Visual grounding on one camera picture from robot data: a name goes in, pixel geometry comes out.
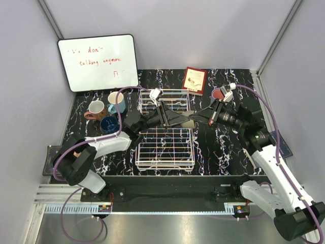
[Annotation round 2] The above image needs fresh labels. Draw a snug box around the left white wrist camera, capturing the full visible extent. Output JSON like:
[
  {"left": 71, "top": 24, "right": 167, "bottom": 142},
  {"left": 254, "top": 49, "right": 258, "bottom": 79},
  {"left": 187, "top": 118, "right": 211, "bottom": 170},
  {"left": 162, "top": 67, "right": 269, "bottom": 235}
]
[{"left": 149, "top": 88, "right": 163, "bottom": 106}]

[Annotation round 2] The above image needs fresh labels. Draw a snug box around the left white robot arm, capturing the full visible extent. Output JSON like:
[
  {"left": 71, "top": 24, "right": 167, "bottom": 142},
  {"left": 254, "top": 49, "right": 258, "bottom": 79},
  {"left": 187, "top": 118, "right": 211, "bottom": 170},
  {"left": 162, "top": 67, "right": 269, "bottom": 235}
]
[{"left": 53, "top": 101, "right": 194, "bottom": 201}]

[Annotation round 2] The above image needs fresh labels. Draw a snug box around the pink plastic cup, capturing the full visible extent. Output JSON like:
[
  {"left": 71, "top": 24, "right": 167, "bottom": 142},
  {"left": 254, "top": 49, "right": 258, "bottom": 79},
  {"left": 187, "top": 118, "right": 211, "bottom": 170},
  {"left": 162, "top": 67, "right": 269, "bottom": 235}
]
[{"left": 211, "top": 88, "right": 224, "bottom": 100}]

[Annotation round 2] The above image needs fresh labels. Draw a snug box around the dark blue ceramic mug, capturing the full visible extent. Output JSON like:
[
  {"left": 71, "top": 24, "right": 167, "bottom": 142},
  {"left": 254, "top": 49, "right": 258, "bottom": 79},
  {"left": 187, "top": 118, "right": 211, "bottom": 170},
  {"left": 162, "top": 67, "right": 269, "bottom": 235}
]
[{"left": 100, "top": 116, "right": 119, "bottom": 134}]

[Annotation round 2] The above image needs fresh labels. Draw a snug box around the dark Tale of Two Cities book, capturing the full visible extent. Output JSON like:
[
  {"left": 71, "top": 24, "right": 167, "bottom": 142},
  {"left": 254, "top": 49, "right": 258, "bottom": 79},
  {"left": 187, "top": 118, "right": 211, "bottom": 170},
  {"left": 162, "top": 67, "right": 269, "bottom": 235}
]
[{"left": 42, "top": 145, "right": 61, "bottom": 176}]

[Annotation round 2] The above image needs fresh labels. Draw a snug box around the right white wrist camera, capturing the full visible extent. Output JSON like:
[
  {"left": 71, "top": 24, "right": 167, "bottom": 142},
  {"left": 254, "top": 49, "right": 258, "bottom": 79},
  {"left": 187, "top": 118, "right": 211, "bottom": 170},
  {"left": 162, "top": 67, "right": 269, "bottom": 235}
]
[{"left": 220, "top": 83, "right": 236, "bottom": 103}]

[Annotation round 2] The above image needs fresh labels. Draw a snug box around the dark blue book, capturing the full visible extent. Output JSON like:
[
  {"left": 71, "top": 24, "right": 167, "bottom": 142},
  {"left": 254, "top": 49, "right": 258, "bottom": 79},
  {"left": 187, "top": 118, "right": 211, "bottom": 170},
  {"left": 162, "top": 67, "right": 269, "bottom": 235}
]
[{"left": 270, "top": 131, "right": 293, "bottom": 159}]

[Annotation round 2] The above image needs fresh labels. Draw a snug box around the red and cream book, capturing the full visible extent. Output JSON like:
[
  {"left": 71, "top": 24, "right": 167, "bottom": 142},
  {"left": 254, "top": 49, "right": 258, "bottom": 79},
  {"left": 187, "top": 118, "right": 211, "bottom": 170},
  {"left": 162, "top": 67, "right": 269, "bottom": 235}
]
[{"left": 182, "top": 67, "right": 207, "bottom": 96}]

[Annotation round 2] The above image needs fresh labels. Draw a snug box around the beige ceramic mug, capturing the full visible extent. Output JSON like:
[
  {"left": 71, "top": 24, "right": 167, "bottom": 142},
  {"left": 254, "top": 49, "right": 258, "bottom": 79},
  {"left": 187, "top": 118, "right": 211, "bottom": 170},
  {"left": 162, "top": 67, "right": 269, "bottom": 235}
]
[{"left": 180, "top": 111, "right": 196, "bottom": 129}]

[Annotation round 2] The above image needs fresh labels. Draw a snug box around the white wire dish rack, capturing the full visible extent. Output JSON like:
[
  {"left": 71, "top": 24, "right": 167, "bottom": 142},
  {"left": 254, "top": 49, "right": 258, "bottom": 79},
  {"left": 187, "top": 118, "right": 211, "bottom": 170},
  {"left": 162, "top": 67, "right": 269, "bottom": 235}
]
[{"left": 135, "top": 89, "right": 195, "bottom": 172}]

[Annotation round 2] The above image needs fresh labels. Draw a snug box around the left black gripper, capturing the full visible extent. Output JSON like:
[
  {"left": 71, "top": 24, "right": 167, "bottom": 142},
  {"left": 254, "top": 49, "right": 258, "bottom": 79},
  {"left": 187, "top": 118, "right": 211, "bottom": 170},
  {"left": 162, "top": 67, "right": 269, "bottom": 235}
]
[{"left": 137, "top": 101, "right": 190, "bottom": 133}]

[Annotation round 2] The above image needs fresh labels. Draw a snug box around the light blue ceramic mug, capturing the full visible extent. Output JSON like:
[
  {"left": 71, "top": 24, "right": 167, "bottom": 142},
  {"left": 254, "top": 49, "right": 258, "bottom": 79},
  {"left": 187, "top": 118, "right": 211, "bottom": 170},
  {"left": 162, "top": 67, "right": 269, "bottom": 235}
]
[{"left": 108, "top": 91, "right": 126, "bottom": 114}]

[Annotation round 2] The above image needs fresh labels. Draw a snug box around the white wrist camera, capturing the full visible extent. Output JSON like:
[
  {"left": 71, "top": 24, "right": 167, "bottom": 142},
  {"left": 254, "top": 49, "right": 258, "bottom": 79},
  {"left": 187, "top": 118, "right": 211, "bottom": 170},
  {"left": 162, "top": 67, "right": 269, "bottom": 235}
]
[
  {"left": 220, "top": 83, "right": 236, "bottom": 103},
  {"left": 149, "top": 88, "right": 163, "bottom": 106}
]

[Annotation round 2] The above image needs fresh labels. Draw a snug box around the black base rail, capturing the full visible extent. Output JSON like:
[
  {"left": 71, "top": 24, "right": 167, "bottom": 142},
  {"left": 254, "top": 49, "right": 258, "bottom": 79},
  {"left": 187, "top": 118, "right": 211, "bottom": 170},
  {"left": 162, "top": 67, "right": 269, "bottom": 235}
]
[{"left": 50, "top": 175, "right": 280, "bottom": 213}]

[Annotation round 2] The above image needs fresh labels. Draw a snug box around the white dry-erase board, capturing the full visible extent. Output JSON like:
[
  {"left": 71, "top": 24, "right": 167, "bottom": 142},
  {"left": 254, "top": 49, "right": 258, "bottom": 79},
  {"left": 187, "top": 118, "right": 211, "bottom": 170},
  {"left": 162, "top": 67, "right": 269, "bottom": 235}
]
[{"left": 57, "top": 34, "right": 139, "bottom": 93}]

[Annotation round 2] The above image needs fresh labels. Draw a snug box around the lavender plastic cup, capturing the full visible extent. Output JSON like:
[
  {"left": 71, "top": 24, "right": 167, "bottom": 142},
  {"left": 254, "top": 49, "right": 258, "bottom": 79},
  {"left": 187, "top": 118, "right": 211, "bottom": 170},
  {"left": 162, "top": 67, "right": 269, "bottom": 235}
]
[{"left": 210, "top": 95, "right": 215, "bottom": 103}]

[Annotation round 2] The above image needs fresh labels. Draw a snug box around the white slotted cable duct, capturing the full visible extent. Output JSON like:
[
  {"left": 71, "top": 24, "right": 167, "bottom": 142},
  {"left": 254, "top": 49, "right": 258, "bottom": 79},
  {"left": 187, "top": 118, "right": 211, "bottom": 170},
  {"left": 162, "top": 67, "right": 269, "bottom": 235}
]
[{"left": 45, "top": 202, "right": 250, "bottom": 215}]

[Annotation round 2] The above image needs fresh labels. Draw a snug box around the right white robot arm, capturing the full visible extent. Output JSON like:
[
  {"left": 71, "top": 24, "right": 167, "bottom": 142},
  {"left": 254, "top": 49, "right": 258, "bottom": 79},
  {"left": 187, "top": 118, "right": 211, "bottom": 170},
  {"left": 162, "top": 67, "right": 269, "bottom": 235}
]
[{"left": 190, "top": 100, "right": 324, "bottom": 241}]

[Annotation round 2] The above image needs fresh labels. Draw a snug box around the salmon pink floral mug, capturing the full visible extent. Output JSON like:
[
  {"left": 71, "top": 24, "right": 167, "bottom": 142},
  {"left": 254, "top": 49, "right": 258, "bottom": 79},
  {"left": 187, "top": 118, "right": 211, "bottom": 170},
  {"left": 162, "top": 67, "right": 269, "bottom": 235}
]
[{"left": 84, "top": 100, "right": 107, "bottom": 121}]

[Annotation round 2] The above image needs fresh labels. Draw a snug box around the light blue paperback book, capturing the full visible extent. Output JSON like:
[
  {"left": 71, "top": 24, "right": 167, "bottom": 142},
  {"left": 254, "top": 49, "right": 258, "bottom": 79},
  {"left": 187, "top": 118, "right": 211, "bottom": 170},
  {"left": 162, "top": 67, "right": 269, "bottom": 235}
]
[{"left": 243, "top": 149, "right": 261, "bottom": 169}]

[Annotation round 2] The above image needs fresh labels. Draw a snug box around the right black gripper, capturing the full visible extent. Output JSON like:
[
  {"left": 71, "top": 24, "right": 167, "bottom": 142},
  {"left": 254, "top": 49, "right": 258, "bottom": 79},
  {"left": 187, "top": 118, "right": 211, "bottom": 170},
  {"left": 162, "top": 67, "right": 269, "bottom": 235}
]
[{"left": 189, "top": 98, "right": 246, "bottom": 131}]

